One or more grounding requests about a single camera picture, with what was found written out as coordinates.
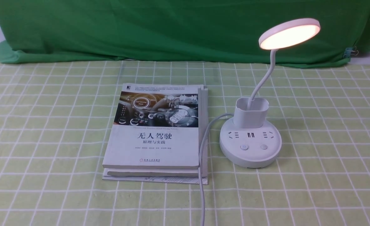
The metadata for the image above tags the white desk lamp with sockets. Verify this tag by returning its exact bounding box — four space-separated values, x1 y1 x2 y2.
219 18 321 169

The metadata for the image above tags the top book self-driving cover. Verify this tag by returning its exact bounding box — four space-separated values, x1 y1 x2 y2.
102 83 204 170

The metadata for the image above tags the bottom white book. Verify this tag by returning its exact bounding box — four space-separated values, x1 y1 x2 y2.
102 87 209 185

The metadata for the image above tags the green backdrop cloth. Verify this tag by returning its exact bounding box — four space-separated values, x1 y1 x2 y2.
0 0 370 68

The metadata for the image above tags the green checked tablecloth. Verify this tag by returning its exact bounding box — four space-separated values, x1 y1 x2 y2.
0 61 370 226

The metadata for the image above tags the teal binder clip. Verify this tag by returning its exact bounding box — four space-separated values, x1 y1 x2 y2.
343 46 359 58

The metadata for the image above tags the white lamp power cable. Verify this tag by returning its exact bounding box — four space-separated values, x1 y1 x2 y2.
198 113 235 226

